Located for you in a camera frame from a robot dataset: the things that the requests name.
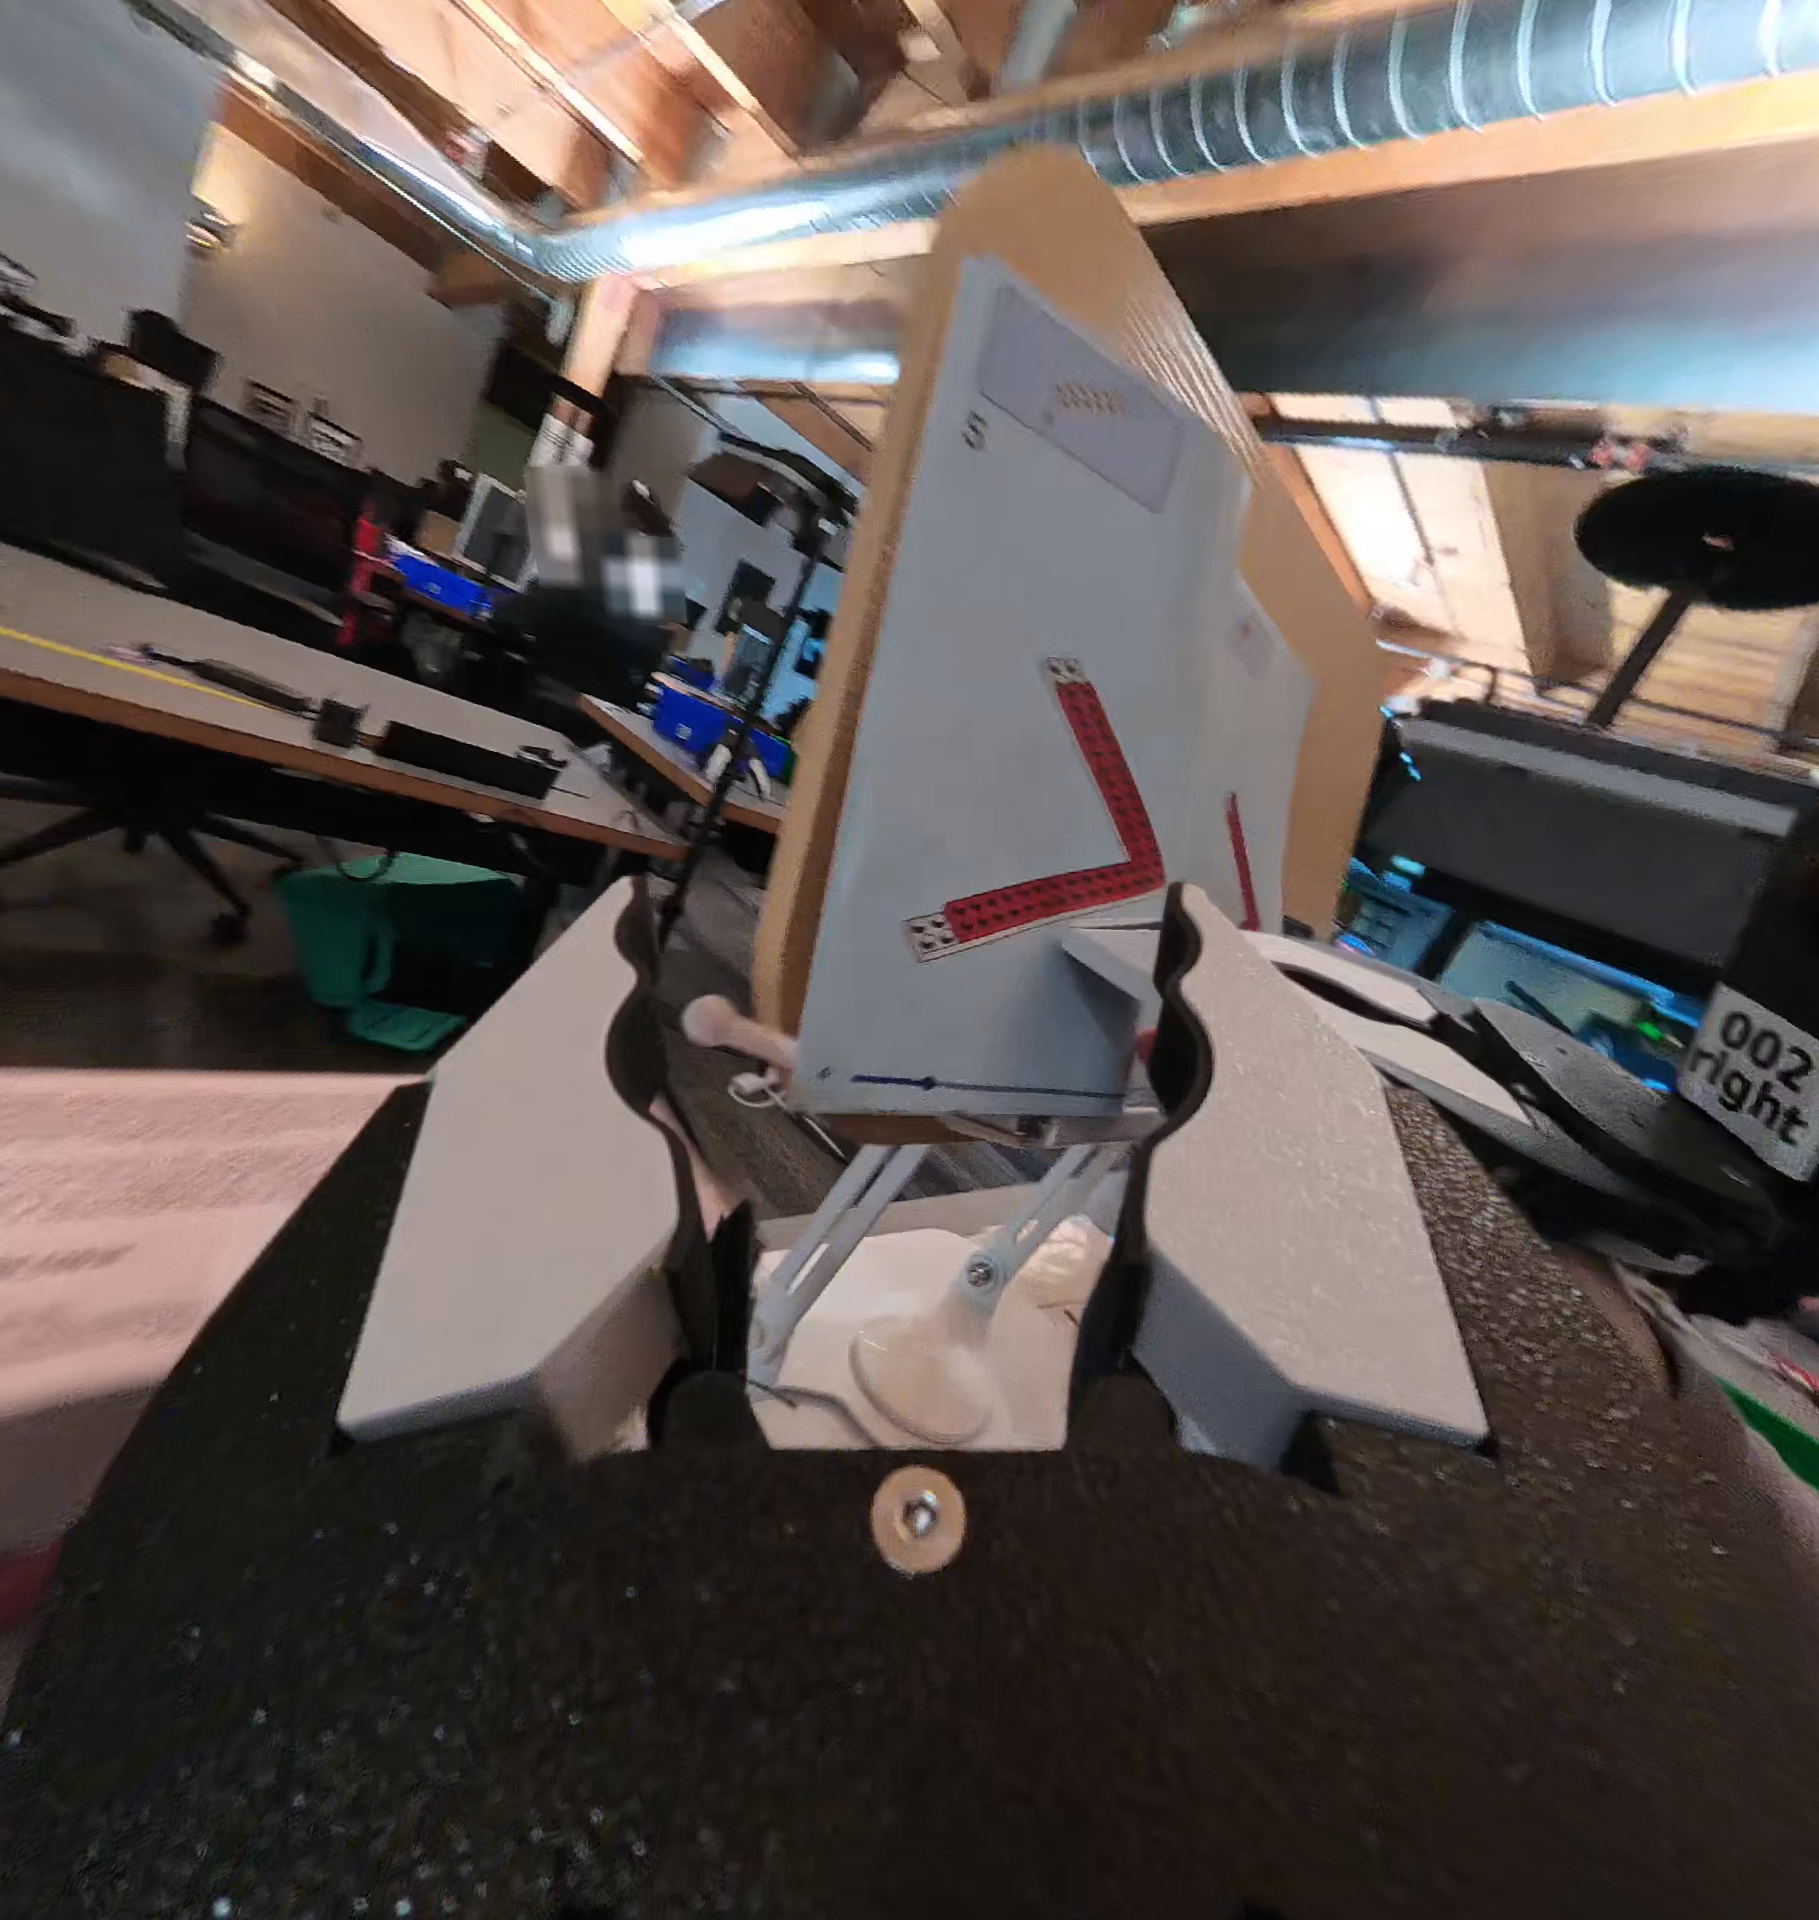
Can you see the large spiral metal duct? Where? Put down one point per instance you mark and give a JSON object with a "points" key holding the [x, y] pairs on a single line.
{"points": [[1300, 90]]}

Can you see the long grey table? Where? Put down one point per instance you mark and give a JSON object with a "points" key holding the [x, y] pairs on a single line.
{"points": [[98, 631]]}

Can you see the thin metal duct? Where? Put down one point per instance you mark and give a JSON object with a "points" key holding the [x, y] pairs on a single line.
{"points": [[370, 149]]}

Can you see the wooden book stand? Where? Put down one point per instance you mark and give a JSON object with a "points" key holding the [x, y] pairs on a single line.
{"points": [[1058, 225]]}

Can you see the blue plastic bin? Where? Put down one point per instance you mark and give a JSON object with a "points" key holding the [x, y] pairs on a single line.
{"points": [[436, 582], [707, 712]]}

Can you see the small black box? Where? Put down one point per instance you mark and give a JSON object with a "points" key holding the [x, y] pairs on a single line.
{"points": [[341, 720]]}

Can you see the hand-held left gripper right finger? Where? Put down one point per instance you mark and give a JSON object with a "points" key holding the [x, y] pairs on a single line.
{"points": [[1283, 1200]]}

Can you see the black tripod stand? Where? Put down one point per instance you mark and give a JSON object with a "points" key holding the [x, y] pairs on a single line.
{"points": [[783, 631]]}

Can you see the grey wood-edged table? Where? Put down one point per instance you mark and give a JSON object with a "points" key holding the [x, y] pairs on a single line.
{"points": [[669, 766]]}

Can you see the black office chair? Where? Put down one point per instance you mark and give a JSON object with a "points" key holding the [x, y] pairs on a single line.
{"points": [[175, 847]]}

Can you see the black round disc on pole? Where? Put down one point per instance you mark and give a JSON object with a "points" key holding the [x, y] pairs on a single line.
{"points": [[1719, 532]]}

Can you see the black keyboard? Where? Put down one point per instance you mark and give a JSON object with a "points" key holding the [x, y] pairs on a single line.
{"points": [[468, 757]]}

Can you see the lego instruction booklet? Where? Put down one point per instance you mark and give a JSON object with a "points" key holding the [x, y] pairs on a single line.
{"points": [[999, 599]]}

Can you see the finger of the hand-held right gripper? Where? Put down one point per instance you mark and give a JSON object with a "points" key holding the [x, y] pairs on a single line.
{"points": [[1374, 988], [1458, 1079]]}

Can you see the teal plastic bucket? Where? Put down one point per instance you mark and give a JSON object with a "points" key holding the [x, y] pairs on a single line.
{"points": [[399, 929]]}

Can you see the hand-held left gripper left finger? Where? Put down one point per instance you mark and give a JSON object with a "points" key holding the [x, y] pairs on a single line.
{"points": [[504, 1200]]}

